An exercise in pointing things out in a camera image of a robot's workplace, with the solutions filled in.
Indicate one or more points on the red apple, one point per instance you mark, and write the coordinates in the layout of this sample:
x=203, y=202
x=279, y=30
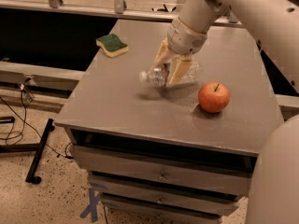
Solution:
x=213, y=97

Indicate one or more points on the green and yellow sponge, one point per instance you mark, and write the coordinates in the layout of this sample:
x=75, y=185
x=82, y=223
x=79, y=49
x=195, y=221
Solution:
x=111, y=45

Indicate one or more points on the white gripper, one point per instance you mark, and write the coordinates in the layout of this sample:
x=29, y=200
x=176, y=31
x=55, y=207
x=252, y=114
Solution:
x=186, y=38

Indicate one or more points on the grey drawer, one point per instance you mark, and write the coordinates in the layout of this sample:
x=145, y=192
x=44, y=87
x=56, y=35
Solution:
x=159, y=211
x=163, y=171
x=162, y=196

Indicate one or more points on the grey metal railing frame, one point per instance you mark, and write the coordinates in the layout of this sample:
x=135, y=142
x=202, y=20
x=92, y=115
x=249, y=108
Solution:
x=93, y=8

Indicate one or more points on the bottom grey drawer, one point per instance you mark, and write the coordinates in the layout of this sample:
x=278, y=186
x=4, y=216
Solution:
x=159, y=211

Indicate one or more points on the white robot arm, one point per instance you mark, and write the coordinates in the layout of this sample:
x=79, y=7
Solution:
x=274, y=190

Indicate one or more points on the blue tape cross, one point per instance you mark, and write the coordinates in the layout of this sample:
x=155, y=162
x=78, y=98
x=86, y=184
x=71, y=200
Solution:
x=94, y=198

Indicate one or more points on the clear plastic water bottle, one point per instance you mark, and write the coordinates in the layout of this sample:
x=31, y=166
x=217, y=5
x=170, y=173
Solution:
x=158, y=76

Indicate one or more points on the middle grey drawer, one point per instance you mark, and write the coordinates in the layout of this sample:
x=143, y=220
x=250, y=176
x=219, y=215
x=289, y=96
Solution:
x=162, y=196

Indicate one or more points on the top grey drawer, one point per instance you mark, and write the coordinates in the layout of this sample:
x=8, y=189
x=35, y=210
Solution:
x=163, y=171

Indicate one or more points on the grey drawer cabinet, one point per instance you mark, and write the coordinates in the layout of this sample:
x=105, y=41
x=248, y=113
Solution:
x=112, y=110

